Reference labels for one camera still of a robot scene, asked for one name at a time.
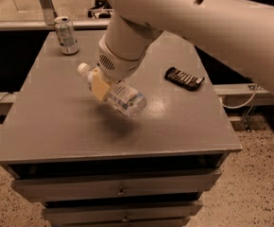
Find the black office chair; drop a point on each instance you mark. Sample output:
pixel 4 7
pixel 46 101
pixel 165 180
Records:
pixel 101 10

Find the silver green soda can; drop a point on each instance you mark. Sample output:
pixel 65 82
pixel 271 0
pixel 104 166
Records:
pixel 66 35

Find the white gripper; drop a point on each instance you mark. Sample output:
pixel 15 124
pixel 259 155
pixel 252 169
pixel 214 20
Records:
pixel 115 66

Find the metal railing frame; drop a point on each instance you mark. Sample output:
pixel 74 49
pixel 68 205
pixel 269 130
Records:
pixel 33 19

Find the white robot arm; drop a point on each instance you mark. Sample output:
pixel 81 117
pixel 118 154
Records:
pixel 239 33

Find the top grey drawer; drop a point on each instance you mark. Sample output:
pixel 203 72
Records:
pixel 116 186

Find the grey drawer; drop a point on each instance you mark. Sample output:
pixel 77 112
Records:
pixel 123 213
pixel 116 186

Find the black rxbar chocolate wrapper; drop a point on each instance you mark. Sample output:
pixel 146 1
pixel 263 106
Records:
pixel 182 79

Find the grey drawer cabinet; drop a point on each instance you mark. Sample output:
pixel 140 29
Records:
pixel 56 128

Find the blue plastic water bottle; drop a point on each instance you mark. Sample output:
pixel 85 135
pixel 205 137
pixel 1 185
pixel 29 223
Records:
pixel 122 97

